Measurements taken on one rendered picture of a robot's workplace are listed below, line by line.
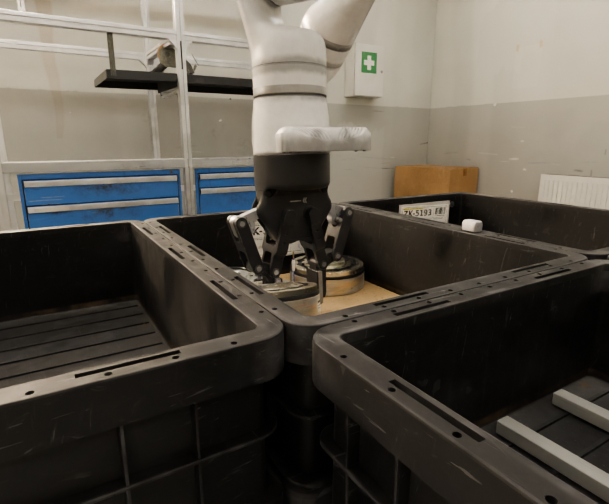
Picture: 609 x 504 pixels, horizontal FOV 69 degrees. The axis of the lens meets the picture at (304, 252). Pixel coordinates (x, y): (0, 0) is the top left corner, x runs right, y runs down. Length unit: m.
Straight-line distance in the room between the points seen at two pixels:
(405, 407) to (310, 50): 0.32
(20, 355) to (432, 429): 0.42
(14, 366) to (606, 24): 3.73
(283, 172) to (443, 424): 0.29
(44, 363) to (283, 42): 0.36
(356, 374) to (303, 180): 0.25
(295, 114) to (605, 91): 3.41
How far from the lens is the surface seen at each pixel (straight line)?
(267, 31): 0.43
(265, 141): 0.42
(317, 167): 0.42
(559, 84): 3.90
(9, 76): 3.21
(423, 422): 0.18
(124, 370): 0.22
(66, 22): 2.39
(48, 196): 2.35
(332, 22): 0.77
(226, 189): 2.51
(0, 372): 0.49
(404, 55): 4.43
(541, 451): 0.34
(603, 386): 0.46
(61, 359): 0.48
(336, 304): 0.56
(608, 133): 3.71
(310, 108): 0.42
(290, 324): 0.25
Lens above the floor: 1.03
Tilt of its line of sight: 14 degrees down
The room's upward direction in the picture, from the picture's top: straight up
